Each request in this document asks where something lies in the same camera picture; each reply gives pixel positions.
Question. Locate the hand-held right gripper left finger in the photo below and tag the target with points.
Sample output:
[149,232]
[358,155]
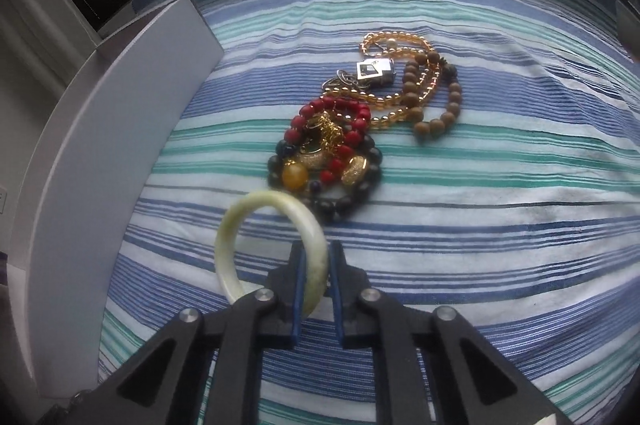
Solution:
[300,285]

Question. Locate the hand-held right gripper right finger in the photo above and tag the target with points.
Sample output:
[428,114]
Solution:
[336,290]

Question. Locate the pale green jade bangle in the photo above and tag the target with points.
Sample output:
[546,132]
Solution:
[235,215]

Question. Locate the gold textured earring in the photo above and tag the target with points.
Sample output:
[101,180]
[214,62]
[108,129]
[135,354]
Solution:
[355,169]
[315,161]

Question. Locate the white cardboard box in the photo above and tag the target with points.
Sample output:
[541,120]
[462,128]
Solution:
[100,130]

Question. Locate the striped bed sheet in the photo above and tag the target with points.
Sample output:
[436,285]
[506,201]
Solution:
[500,230]

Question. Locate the silver square pendant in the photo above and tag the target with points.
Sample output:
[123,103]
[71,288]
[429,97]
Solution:
[382,75]

